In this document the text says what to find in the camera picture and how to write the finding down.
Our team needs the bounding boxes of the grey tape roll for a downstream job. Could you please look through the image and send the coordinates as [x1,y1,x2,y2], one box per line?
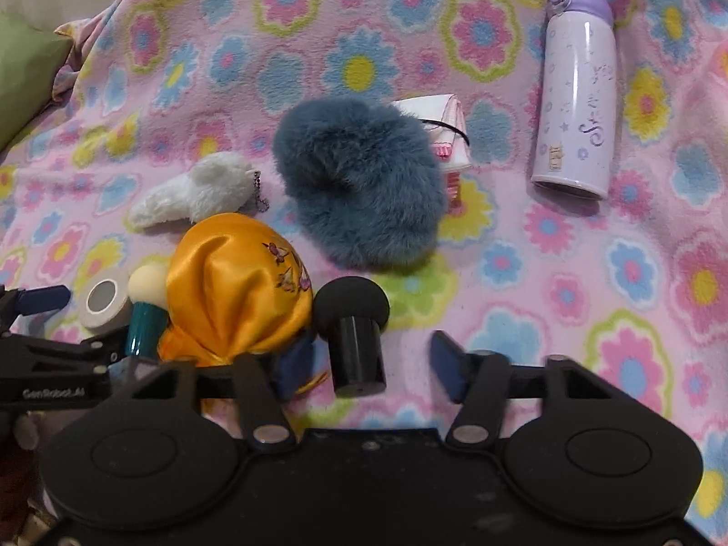
[78,268,132,334]

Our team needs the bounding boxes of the black sponge stamp brush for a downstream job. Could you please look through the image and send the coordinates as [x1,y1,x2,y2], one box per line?
[312,276,390,398]

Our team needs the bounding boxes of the orange satin drawstring pouch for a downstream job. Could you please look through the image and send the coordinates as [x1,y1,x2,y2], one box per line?
[158,213,313,367]

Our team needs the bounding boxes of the white plush toy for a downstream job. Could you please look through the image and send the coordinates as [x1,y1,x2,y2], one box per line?
[127,152,269,229]

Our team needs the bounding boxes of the cream teal sponge stamp brush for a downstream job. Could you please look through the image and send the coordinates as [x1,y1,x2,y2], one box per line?
[125,264,169,360]

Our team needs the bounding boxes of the blue fluffy fur pouch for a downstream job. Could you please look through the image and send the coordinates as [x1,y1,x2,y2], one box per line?
[273,97,448,270]

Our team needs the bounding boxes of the pink floral fleece blanket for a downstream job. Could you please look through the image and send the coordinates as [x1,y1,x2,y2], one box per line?
[1,0,727,545]

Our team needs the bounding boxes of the green pillow with lettering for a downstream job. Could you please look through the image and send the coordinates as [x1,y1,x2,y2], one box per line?
[0,12,71,149]

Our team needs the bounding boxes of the pink white house pouch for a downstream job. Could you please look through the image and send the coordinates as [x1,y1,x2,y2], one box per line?
[392,94,471,213]

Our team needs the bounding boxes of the lilac thermos bottle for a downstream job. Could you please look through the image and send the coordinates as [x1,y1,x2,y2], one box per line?
[531,0,617,200]

